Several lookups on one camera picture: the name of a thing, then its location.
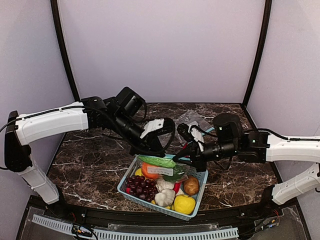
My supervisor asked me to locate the left black frame post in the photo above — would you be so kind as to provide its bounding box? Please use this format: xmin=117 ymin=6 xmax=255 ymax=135
xmin=50 ymin=0 xmax=81 ymax=101

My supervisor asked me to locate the white cable tray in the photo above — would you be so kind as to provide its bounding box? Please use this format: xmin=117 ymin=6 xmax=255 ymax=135
xmin=31 ymin=214 xmax=239 ymax=240

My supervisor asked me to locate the red chili pepper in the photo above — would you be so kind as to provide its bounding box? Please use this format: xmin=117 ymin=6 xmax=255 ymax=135
xmin=173 ymin=182 xmax=181 ymax=194

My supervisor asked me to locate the green avocado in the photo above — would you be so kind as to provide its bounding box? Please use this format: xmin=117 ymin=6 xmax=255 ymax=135
xmin=163 ymin=164 xmax=190 ymax=183

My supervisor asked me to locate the orange fruit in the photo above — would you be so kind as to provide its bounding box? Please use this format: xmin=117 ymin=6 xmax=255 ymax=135
xmin=141 ymin=162 xmax=160 ymax=180

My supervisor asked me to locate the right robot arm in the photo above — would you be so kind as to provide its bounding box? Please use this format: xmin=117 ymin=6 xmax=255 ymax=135
xmin=173 ymin=113 xmax=320 ymax=205

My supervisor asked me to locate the yellow mango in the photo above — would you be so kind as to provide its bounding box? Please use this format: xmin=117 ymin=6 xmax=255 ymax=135
xmin=134 ymin=168 xmax=143 ymax=176

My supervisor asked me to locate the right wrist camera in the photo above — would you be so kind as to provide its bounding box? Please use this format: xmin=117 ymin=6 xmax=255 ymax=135
xmin=177 ymin=123 xmax=205 ymax=152

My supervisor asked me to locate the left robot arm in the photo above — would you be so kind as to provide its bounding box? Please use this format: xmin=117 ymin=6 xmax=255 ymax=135
xmin=1 ymin=86 xmax=166 ymax=205

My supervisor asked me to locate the clear zip bag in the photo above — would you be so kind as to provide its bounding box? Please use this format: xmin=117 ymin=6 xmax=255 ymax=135
xmin=174 ymin=110 xmax=214 ymax=133
xmin=136 ymin=155 xmax=188 ymax=183

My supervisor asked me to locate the brown potato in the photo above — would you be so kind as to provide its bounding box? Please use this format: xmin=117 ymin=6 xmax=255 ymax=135
xmin=183 ymin=175 xmax=200 ymax=196

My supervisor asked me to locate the green cucumber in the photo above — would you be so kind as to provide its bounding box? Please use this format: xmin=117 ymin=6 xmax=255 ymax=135
xmin=137 ymin=155 xmax=176 ymax=168

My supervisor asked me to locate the white garlic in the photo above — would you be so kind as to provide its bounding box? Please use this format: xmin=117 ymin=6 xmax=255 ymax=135
xmin=156 ymin=178 xmax=175 ymax=192

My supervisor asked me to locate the purple grape bunch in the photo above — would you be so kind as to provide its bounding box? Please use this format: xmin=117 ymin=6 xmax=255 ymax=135
xmin=124 ymin=175 xmax=159 ymax=203

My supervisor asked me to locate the yellow lemon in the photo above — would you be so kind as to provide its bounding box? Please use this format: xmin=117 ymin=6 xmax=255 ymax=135
xmin=172 ymin=194 xmax=196 ymax=215

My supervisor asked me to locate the light blue plastic basket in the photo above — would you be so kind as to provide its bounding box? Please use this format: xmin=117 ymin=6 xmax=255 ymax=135
xmin=117 ymin=156 xmax=209 ymax=221

